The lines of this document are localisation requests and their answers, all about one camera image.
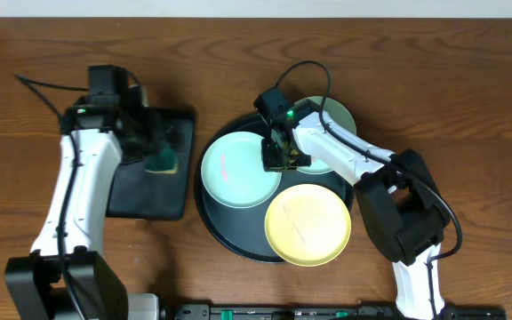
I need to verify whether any pale green plate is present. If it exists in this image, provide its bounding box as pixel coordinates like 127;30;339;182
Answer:
297;98;357;174

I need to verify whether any black round tray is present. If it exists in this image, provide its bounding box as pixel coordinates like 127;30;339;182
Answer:
195;114;353;263

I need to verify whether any yellow plate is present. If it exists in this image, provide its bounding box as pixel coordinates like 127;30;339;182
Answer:
264;184;352;267

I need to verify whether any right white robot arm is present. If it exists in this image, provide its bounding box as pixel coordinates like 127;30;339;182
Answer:
263;110;459;319

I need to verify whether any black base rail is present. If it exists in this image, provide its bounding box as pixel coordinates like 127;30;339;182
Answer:
173;304;508;320

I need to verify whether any green yellow sponge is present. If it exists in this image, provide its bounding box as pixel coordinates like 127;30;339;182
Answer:
144;146;179;174

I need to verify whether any black rectangular tray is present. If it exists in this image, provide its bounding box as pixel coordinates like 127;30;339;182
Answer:
107;108;195;220

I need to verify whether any mint green plate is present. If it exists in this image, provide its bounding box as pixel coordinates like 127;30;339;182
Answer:
201;132;282;209

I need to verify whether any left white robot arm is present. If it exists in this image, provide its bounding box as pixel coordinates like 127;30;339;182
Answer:
4;84;179;319

